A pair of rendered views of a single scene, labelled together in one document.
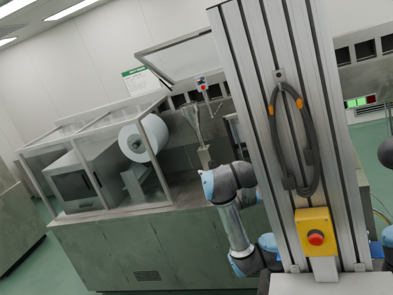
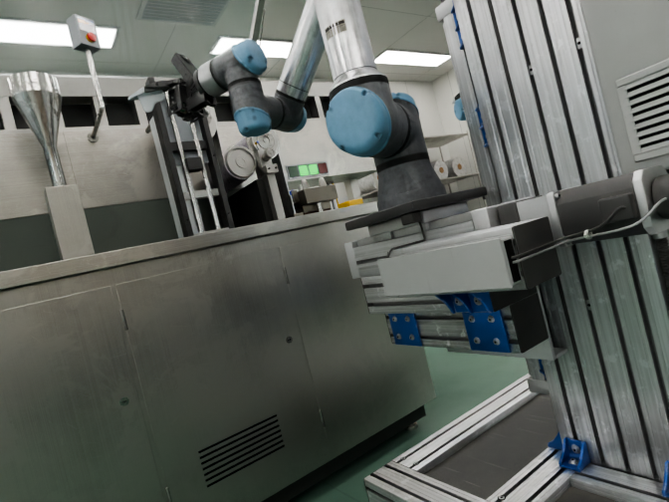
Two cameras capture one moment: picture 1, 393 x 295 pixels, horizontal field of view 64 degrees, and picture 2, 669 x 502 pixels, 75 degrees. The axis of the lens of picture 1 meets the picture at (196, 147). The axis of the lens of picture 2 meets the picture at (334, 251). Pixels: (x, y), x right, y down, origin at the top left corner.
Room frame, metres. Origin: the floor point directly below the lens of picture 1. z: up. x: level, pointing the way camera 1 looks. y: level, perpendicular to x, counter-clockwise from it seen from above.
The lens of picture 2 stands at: (0.82, 0.75, 0.77)
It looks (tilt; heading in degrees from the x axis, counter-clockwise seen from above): 0 degrees down; 301
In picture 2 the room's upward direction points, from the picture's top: 14 degrees counter-clockwise
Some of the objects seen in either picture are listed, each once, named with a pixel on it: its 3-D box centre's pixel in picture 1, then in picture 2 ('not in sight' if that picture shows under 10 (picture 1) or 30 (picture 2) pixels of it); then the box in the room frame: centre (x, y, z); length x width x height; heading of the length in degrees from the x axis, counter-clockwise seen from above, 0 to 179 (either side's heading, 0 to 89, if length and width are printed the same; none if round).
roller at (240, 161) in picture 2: not in sight; (230, 170); (2.04, -0.61, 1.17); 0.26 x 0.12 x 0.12; 156
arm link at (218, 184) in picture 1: (233, 223); (340, 18); (1.16, -0.04, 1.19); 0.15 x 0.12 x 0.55; 91
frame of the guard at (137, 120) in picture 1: (108, 160); not in sight; (2.54, 0.74, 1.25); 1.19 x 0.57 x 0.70; 66
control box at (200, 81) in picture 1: (201, 83); (85, 33); (2.13, -0.18, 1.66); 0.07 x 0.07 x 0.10; 3
